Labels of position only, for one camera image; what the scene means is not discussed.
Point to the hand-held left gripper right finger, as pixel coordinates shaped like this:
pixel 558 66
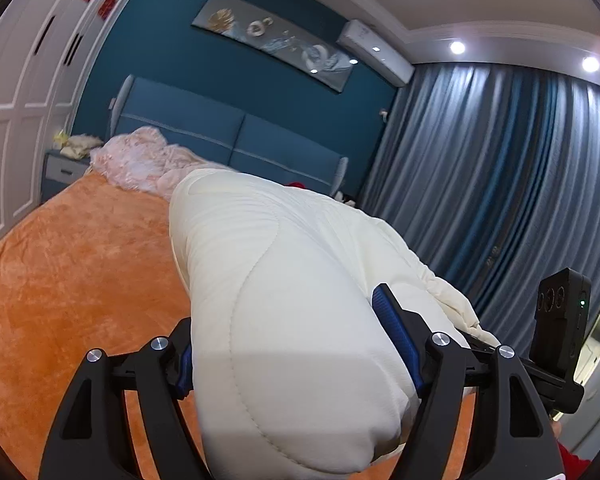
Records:
pixel 395 325

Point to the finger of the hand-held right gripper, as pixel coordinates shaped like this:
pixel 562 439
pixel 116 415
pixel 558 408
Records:
pixel 485 341

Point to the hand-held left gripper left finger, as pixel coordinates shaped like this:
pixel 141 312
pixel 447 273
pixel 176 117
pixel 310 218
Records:
pixel 184 375

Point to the person's right forearm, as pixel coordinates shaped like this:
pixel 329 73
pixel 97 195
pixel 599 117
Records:
pixel 574 462

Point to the black and white cloth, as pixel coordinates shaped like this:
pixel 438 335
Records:
pixel 346 199

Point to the orange bed blanket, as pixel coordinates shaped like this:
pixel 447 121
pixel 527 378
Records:
pixel 80 270

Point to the red garment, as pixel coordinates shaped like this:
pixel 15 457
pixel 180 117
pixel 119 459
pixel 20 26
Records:
pixel 296 185

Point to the blue grey curtain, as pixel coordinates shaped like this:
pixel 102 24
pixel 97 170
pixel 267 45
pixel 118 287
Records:
pixel 480 160

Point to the pink quilt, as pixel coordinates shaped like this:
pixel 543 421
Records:
pixel 140 160

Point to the grey nightstand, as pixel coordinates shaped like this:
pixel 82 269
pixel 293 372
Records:
pixel 62 175

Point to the yellow white nightstand clutter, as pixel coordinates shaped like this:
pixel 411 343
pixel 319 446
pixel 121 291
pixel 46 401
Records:
pixel 77 145

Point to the blue upholstered headboard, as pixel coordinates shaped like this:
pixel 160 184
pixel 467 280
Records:
pixel 180 115

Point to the white air conditioner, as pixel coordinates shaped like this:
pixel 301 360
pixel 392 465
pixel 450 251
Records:
pixel 375 50

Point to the white wardrobe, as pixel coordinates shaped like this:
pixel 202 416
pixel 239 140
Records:
pixel 20 135

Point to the long wall painting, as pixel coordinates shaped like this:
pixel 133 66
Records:
pixel 280 40

